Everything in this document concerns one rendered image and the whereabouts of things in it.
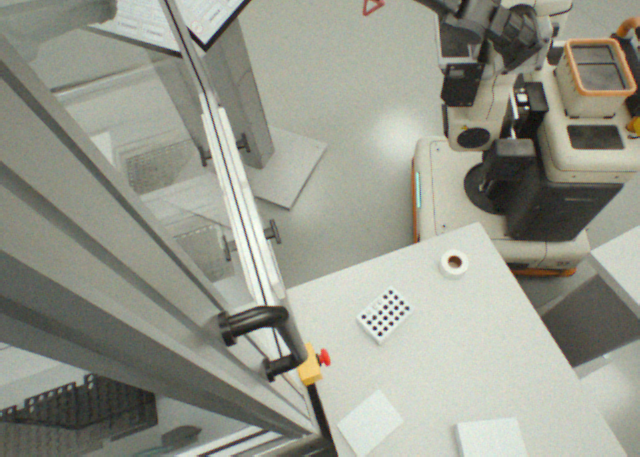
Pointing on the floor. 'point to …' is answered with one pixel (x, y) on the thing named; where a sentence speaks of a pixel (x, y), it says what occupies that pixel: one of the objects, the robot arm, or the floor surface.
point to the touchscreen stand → (234, 100)
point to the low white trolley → (447, 354)
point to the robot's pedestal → (599, 307)
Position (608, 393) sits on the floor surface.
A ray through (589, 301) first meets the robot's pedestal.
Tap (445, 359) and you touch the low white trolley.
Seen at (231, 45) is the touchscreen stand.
